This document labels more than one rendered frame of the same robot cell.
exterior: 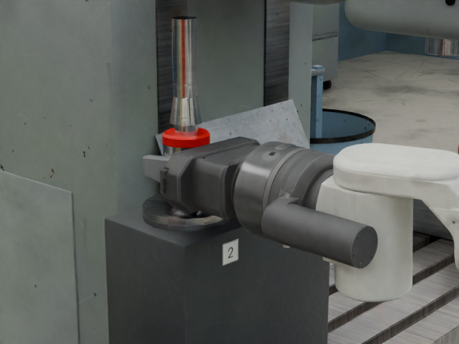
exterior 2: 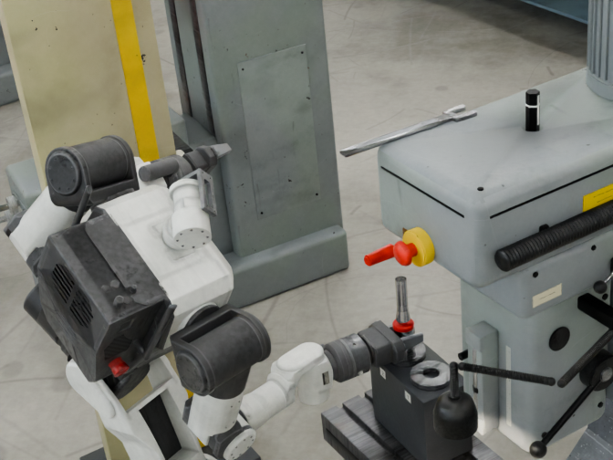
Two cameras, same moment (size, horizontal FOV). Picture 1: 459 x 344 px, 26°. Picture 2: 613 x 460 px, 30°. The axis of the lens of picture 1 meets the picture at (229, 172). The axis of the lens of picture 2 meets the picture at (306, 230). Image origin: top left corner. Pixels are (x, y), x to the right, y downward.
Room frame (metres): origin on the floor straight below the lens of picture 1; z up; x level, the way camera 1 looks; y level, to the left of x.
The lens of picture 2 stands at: (1.47, -1.92, 2.69)
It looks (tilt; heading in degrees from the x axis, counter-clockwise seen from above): 30 degrees down; 110
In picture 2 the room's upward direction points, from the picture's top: 6 degrees counter-clockwise
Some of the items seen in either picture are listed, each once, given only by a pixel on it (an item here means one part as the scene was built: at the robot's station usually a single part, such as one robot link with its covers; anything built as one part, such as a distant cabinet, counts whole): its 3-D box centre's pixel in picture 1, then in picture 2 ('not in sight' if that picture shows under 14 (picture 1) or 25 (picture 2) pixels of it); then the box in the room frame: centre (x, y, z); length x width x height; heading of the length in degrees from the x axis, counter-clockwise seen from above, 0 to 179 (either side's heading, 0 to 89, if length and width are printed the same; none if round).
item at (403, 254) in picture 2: not in sight; (406, 252); (1.09, -0.46, 1.76); 0.04 x 0.03 x 0.04; 139
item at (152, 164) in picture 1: (163, 171); not in sight; (0.92, 0.06, 1.22); 0.06 x 0.02 x 0.03; 45
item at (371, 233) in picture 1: (341, 225); (318, 369); (0.79, -0.09, 1.21); 0.11 x 0.11 x 0.11; 45
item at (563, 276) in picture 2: not in sight; (552, 232); (1.29, -0.24, 1.68); 0.34 x 0.24 x 0.10; 49
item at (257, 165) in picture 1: (253, 186); (368, 350); (0.88, -0.02, 1.22); 0.13 x 0.12 x 0.10; 135
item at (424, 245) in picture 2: not in sight; (418, 246); (1.11, -0.45, 1.76); 0.06 x 0.02 x 0.06; 139
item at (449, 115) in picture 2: not in sight; (407, 130); (1.07, -0.32, 1.89); 0.24 x 0.04 x 0.01; 46
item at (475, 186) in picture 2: not in sight; (539, 168); (1.27, -0.26, 1.81); 0.47 x 0.26 x 0.16; 49
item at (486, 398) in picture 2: not in sight; (483, 378); (1.19, -0.36, 1.45); 0.04 x 0.04 x 0.21; 49
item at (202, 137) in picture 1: (186, 136); (403, 324); (0.95, 0.04, 1.25); 0.05 x 0.05 x 0.01
